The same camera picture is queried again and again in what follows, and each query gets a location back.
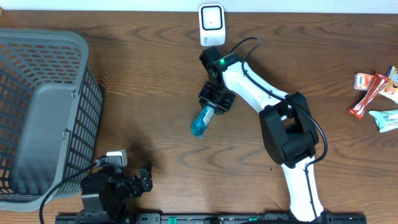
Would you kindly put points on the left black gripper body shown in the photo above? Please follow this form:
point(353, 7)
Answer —
point(134, 187)

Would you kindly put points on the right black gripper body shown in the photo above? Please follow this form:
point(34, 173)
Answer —
point(215, 96)

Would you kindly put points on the blue mouthwash bottle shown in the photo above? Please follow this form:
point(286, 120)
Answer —
point(199, 125)

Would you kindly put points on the small orange snack box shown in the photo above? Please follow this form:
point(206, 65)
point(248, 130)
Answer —
point(362, 81)

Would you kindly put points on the orange chocolate bar wrapper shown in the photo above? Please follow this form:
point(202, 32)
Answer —
point(376, 83)

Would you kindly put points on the teal wet wipes pack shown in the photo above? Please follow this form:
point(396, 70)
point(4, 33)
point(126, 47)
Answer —
point(385, 120)

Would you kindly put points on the cream snack bag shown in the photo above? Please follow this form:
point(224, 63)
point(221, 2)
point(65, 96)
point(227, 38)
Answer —
point(390, 90)

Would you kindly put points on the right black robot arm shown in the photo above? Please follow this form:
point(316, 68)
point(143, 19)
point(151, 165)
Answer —
point(289, 131)

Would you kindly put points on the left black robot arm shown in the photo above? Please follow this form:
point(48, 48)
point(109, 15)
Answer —
point(105, 193)

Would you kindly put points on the white barcode scanner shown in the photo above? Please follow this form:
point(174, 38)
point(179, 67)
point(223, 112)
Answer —
point(212, 25)

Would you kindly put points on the grey plastic shopping basket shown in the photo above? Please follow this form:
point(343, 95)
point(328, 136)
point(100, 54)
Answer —
point(50, 111)

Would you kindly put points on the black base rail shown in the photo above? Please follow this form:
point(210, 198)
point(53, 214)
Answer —
point(325, 218)

